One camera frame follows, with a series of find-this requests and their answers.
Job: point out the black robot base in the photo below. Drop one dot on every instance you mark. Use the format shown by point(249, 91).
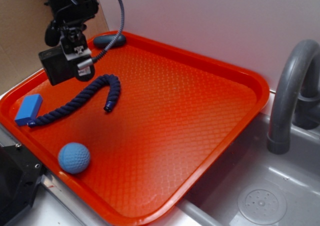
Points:
point(20, 176)

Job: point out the dark grey oval stone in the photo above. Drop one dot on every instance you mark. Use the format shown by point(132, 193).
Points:
point(103, 40)

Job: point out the round sink drain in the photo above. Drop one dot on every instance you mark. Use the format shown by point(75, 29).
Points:
point(262, 206)

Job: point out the red plastic tray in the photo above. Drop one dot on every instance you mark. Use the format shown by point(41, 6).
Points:
point(177, 113)

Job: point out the grey toy sink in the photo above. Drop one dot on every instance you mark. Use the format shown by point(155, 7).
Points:
point(247, 163)

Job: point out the blue rectangular block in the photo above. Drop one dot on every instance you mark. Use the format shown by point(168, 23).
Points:
point(28, 109)

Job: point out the brown cardboard panel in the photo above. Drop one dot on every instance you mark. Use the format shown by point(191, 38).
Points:
point(22, 37)

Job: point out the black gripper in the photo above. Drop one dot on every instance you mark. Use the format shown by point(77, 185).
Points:
point(66, 30)

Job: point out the grey toy faucet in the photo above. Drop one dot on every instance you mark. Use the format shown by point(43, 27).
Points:
point(297, 97)

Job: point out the light blue dimpled ball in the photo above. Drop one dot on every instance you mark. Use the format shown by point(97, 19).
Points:
point(74, 158)

